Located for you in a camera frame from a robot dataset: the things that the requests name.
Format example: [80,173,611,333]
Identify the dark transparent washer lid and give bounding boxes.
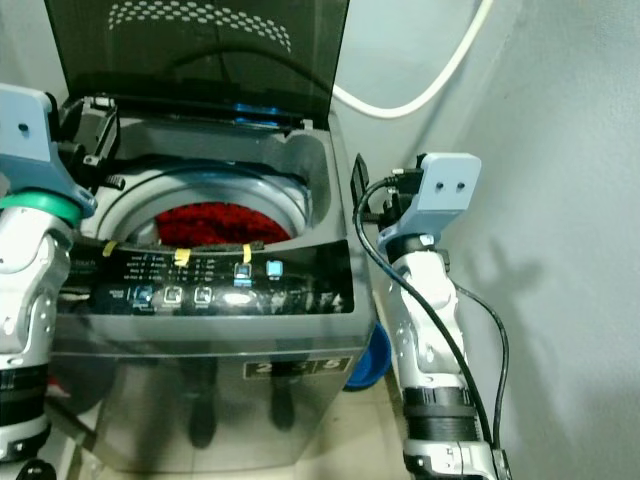
[43,0,352,128]

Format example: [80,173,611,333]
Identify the grey top-load washing machine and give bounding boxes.
[48,100,381,473]

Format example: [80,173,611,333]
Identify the black number sticker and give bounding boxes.
[244,356,352,379]

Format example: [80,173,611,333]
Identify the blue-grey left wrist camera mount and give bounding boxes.
[0,82,98,218]

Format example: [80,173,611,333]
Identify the steel washer drum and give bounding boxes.
[98,160,313,251]

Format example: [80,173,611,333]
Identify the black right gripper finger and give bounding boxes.
[349,154,372,213]

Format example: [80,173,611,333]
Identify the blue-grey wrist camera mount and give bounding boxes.
[0,82,98,218]
[378,152,482,252]

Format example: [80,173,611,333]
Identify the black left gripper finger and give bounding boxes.
[62,97,94,161]
[95,97,125,167]

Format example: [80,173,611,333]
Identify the blue plastic basin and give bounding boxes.
[344,320,392,392]

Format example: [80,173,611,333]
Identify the black washer control panel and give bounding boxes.
[60,238,355,319]

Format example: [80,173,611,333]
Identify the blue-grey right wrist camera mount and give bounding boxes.
[378,152,482,252]

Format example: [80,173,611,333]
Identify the white hose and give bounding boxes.
[331,0,497,120]

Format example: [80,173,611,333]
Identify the red fuzzy cloth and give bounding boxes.
[156,201,294,249]

